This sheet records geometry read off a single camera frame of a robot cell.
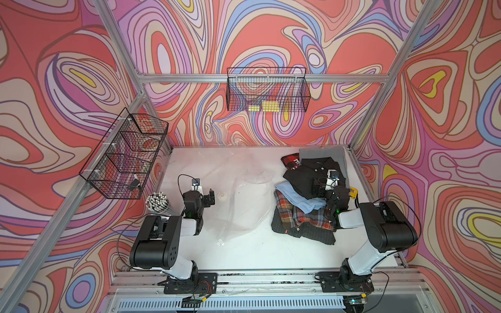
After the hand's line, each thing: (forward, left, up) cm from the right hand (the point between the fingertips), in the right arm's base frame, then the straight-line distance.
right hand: (324, 182), depth 95 cm
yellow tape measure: (-2, -16, -6) cm, 17 cm away
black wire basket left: (-5, +86, +24) cm, 89 cm away
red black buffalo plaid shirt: (+18, +13, -3) cm, 22 cm away
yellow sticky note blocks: (+26, +27, +27) cm, 47 cm away
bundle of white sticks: (-15, +73, +13) cm, 75 cm away
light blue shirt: (-12, +14, +1) cm, 18 cm away
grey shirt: (+17, -11, +2) cm, 21 cm away
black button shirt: (+1, +7, +3) cm, 8 cm away
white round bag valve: (-3, +51, -4) cm, 52 cm away
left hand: (-2, +60, 0) cm, 60 cm away
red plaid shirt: (-16, +19, -2) cm, 25 cm away
